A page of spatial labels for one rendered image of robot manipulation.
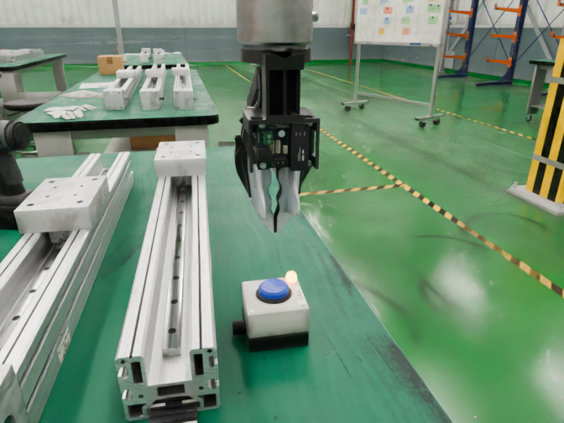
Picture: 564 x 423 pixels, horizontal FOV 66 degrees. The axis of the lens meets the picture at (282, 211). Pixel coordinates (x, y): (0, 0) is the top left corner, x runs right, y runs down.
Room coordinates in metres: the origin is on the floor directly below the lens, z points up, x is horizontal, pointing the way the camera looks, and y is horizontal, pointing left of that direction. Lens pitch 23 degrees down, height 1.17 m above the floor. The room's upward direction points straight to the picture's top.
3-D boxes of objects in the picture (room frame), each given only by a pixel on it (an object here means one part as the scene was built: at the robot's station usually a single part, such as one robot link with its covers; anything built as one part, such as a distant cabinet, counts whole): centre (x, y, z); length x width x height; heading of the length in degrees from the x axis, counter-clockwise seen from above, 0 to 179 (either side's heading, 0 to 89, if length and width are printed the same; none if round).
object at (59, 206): (0.70, 0.38, 0.87); 0.16 x 0.11 x 0.07; 10
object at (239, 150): (0.48, 0.03, 1.03); 0.05 x 0.02 x 0.09; 100
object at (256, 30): (0.47, 0.00, 1.17); 0.08 x 0.08 x 0.05
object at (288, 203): (0.47, -0.01, 0.98); 0.06 x 0.03 x 0.09; 10
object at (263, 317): (0.49, 0.02, 0.81); 0.10 x 0.08 x 0.06; 100
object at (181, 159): (0.98, 0.24, 0.87); 0.16 x 0.11 x 0.07; 10
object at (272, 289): (0.49, 0.01, 0.84); 0.04 x 0.04 x 0.02
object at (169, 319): (0.74, 0.19, 0.82); 0.80 x 0.10 x 0.09; 10
